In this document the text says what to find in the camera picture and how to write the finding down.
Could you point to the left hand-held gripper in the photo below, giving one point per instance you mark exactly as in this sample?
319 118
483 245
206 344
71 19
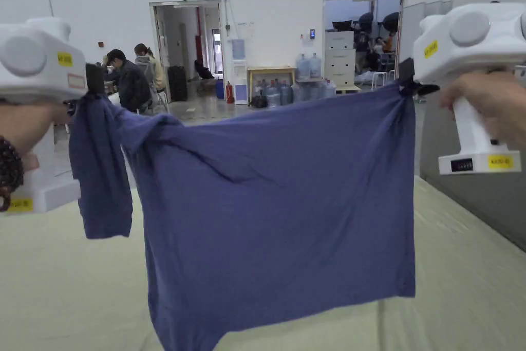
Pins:
39 71

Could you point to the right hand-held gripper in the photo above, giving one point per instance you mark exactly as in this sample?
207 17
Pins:
472 38

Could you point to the dark blue shirt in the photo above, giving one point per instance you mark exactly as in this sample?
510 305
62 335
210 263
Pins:
267 203

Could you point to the person's left hand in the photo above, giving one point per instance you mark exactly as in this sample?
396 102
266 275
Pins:
28 123

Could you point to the person's right hand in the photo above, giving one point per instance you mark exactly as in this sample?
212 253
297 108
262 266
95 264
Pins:
501 104

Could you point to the group of people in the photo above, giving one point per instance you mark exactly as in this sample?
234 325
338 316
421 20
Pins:
370 46

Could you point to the white cabinet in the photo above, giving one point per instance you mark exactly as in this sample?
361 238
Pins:
340 59

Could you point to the black suitcase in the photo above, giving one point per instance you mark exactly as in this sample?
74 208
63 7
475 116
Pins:
177 83

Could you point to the group of water bottles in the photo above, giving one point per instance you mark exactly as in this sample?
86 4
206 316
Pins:
283 92

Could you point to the blue bin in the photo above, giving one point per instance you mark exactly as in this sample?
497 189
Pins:
220 89

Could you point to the red fire extinguisher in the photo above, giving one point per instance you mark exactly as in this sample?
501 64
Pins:
229 94

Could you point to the black bag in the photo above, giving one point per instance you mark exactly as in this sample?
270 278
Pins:
259 102

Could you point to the bed with pale green sheet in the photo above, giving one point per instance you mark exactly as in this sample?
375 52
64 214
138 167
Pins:
61 285

